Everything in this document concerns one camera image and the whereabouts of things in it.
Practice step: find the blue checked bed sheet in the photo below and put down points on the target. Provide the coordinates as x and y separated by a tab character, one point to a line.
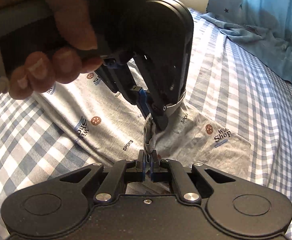
236	92

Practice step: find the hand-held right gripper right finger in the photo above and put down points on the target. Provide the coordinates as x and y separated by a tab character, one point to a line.
154	166

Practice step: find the blue star curtain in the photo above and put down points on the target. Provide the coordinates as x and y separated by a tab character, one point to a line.
261	17

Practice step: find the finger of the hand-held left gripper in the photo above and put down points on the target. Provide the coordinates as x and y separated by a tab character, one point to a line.
161	116
142	100

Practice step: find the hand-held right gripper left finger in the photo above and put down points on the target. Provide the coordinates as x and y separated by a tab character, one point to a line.
143	166

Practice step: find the person's left hand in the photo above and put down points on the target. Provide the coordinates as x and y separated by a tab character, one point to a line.
68	7

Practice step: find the grey printed pants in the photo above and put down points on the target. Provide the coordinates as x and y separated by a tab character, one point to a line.
111	120

